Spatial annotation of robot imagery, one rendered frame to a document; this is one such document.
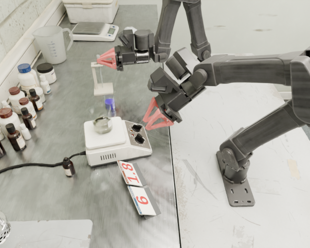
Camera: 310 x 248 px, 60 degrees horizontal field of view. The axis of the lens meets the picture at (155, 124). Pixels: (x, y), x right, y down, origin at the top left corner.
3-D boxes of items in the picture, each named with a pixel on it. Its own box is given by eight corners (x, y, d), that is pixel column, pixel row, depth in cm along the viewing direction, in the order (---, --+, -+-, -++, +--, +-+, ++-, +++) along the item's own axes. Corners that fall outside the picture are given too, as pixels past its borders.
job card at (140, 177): (136, 163, 84) (136, 154, 81) (147, 184, 78) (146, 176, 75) (117, 169, 82) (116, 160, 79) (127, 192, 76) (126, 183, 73)
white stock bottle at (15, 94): (15, 107, 105) (6, 86, 99) (30, 105, 107) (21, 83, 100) (14, 116, 101) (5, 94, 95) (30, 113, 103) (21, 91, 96)
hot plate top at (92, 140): (120, 117, 88) (120, 115, 88) (127, 142, 80) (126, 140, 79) (83, 123, 86) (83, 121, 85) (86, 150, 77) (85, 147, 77)
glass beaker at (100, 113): (112, 121, 86) (109, 100, 81) (115, 135, 81) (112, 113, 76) (90, 125, 85) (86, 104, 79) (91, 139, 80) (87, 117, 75)
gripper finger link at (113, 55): (95, 55, 101) (120, 53, 102) (95, 47, 106) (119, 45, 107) (98, 71, 105) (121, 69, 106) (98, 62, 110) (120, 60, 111)
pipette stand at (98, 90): (112, 83, 118) (109, 57, 110) (113, 94, 112) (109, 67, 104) (94, 85, 117) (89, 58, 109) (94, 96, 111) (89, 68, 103)
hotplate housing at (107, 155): (143, 130, 95) (142, 112, 90) (152, 157, 86) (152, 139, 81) (80, 141, 91) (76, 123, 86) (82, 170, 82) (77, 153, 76)
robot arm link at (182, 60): (157, 69, 74) (176, 41, 64) (177, 58, 78) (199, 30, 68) (182, 102, 73) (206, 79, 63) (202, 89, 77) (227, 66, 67)
